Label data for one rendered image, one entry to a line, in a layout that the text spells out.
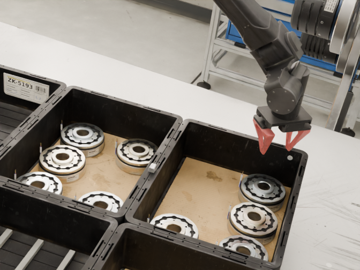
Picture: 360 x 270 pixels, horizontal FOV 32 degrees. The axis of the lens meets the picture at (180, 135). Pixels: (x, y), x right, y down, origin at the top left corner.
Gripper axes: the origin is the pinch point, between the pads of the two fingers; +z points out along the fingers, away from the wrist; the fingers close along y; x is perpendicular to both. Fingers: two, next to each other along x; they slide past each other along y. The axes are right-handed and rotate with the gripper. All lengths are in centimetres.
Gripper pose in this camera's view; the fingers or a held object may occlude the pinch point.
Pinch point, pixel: (275, 148)
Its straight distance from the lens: 135.8
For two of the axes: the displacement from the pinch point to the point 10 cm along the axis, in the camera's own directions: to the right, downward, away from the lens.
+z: -1.2, 8.1, 5.7
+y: 9.3, -1.1, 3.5
